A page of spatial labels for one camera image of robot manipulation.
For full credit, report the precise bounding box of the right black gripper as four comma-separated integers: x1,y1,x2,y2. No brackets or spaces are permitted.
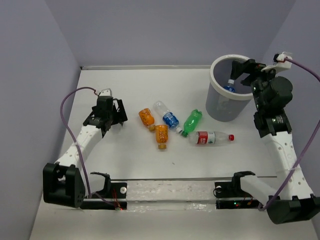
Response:
230,58,282,110

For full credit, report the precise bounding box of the large blue-label clear bottle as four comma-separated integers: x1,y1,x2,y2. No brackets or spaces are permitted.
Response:
223,79,236,93

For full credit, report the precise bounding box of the orange juice bottle front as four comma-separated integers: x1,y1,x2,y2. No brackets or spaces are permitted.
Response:
155,124,169,150

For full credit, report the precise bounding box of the orange juice bottle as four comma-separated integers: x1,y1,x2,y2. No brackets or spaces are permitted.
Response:
155,124,169,150
138,108,156,132

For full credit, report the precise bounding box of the small black-capped clear bottle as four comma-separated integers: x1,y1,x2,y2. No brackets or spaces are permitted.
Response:
109,123,123,134

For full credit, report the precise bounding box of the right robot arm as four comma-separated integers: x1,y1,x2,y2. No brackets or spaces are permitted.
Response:
230,57,320,225

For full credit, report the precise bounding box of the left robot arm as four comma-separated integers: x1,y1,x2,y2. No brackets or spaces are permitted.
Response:
42,89,128,208

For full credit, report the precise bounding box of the grey bin with white rim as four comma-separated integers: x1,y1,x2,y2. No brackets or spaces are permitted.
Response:
205,54,253,122

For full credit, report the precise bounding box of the orange juice bottle rear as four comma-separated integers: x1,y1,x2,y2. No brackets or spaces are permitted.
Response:
138,108,156,132

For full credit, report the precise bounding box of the green plastic bottle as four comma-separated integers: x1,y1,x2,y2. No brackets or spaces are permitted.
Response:
181,109,203,138

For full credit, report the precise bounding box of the red-label clear bottle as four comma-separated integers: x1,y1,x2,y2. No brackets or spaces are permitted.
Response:
188,131,235,145

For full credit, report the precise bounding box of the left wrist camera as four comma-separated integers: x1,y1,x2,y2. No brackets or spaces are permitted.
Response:
98,88,113,97

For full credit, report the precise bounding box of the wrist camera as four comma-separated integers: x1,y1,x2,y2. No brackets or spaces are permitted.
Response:
98,88,113,97
261,51,293,74

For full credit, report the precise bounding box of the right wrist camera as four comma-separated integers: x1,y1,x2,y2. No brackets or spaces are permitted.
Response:
261,51,293,74

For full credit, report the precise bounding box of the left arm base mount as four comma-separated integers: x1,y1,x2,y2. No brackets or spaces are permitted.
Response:
80,172,128,211

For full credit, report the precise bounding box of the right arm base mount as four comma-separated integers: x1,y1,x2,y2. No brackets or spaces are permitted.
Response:
212,181,260,210

